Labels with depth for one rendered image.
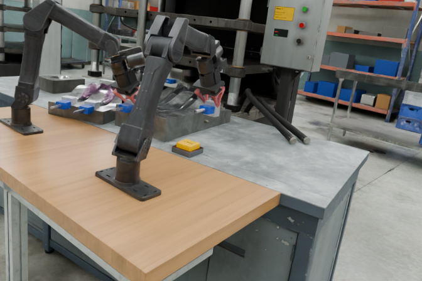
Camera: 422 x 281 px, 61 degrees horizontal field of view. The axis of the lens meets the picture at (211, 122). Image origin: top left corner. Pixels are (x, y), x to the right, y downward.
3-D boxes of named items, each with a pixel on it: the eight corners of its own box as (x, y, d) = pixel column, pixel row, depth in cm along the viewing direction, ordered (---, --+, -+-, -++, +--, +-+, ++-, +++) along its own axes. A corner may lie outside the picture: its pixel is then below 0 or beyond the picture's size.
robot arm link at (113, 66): (131, 66, 135) (125, 50, 131) (132, 74, 131) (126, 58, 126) (113, 71, 134) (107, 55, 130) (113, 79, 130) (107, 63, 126)
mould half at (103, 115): (102, 125, 145) (103, 98, 142) (48, 113, 151) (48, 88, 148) (154, 104, 191) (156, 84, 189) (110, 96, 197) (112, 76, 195)
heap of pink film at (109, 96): (111, 104, 155) (112, 86, 153) (75, 97, 159) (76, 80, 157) (138, 96, 179) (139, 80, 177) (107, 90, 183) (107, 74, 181)
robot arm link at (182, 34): (196, 34, 124) (149, 10, 96) (220, 37, 121) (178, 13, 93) (189, 69, 125) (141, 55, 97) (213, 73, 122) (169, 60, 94)
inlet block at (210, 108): (200, 120, 126) (201, 105, 125) (188, 117, 129) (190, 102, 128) (219, 116, 137) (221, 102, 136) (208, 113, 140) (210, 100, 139)
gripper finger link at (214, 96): (211, 99, 139) (208, 78, 134) (227, 103, 136) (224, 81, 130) (202, 108, 135) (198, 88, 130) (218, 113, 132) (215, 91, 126)
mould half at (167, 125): (163, 142, 133) (166, 106, 130) (114, 125, 146) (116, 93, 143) (230, 121, 174) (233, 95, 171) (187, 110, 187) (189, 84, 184)
